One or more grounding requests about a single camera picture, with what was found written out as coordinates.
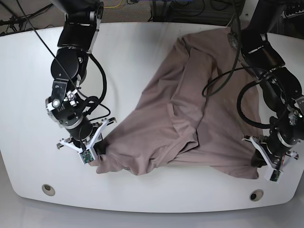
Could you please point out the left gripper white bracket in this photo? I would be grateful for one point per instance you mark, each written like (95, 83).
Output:
(273, 151)

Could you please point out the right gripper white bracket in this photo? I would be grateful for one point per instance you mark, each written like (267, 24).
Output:
(87, 140)

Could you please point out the mauve brown T-shirt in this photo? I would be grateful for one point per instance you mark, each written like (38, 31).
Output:
(173, 124)

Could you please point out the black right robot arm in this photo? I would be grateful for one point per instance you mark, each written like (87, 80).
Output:
(66, 106)

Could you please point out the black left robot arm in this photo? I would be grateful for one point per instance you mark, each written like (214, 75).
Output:
(282, 92)

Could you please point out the white power strip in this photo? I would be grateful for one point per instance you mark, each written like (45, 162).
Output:
(293, 9)

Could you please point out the right table cable grommet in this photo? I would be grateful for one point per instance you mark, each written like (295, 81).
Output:
(256, 195)

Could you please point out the table cable grommet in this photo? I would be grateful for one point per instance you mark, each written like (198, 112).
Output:
(256, 195)
(48, 190)

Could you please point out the left table cable grommet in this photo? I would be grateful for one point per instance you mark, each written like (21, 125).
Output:
(48, 190)

